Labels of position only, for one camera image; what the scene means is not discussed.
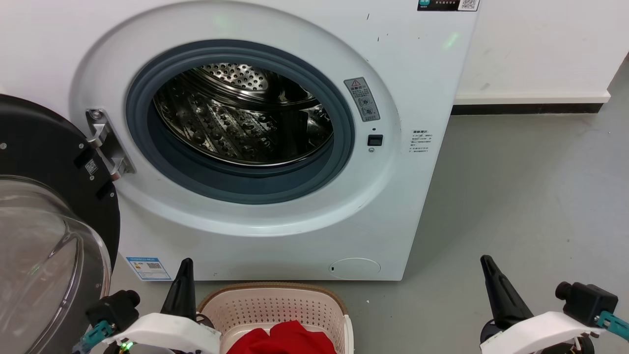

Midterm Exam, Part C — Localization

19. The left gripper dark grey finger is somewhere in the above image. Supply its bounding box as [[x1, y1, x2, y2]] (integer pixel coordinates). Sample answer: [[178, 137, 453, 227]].
[[161, 258, 197, 320]]

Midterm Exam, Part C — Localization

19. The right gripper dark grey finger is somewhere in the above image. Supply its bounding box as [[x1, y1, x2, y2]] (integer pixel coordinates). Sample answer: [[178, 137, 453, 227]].
[[480, 255, 534, 329]]

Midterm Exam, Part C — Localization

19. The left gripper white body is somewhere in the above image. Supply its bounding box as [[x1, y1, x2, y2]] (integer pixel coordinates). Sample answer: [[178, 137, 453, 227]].
[[103, 313, 222, 354]]

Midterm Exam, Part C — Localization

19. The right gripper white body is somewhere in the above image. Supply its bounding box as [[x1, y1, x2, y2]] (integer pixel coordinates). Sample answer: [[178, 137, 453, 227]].
[[479, 311, 605, 354]]

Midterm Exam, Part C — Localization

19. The red cloth garment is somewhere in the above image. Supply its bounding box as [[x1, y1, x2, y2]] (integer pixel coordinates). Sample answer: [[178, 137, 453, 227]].
[[226, 321, 337, 354]]

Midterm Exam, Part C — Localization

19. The cream perforated laundry basket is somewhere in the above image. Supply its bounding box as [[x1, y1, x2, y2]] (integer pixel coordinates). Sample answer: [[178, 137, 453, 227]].
[[197, 282, 354, 354]]

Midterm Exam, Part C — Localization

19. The open washer door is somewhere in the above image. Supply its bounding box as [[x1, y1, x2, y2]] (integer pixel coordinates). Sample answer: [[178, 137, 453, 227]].
[[0, 93, 121, 354]]

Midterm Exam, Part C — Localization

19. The blue energy label sticker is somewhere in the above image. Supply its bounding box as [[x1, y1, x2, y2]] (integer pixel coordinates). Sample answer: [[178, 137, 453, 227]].
[[126, 256, 172, 281]]

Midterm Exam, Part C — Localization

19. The grey rubber door gasket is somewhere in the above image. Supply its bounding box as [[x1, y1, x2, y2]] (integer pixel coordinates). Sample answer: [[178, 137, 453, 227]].
[[125, 39, 355, 205]]

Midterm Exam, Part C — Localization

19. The white front-load washing machine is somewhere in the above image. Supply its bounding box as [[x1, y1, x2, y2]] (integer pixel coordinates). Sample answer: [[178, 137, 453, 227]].
[[0, 0, 480, 282]]

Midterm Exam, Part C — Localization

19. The round white filter cover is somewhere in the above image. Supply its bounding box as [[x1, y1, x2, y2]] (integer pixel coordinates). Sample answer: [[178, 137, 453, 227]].
[[329, 258, 381, 279]]

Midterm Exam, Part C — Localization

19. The silver metal door hinge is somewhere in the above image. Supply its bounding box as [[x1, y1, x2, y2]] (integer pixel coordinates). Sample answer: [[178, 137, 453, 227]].
[[86, 109, 136, 181]]

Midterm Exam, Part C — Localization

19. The small printed text label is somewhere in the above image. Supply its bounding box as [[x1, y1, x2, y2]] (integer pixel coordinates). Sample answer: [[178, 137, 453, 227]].
[[409, 129, 433, 154]]

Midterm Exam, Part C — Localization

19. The perforated stainless steel drum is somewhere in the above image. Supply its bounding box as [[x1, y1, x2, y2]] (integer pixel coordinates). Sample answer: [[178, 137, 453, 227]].
[[153, 62, 335, 167]]

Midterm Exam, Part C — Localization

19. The black baseboard strip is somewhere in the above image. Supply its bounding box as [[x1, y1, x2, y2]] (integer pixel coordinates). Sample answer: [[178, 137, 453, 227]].
[[451, 103, 602, 116]]

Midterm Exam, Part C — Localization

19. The grey warning sticker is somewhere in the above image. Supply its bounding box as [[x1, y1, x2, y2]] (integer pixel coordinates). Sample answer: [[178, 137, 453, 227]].
[[343, 77, 381, 122]]

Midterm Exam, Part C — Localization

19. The teal left camera connector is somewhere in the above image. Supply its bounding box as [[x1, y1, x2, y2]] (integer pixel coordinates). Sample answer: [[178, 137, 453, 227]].
[[81, 320, 111, 351]]

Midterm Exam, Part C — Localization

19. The teal camera connector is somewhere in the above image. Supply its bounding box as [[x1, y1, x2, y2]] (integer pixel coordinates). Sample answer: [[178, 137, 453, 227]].
[[81, 320, 111, 351], [596, 311, 629, 342]]

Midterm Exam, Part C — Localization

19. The teal right camera connector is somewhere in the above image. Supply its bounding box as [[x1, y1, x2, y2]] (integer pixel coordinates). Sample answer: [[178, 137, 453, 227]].
[[596, 311, 629, 342]]

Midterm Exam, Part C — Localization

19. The white wall ledge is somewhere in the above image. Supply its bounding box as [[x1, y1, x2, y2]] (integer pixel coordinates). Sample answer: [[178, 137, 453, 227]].
[[455, 90, 611, 105]]

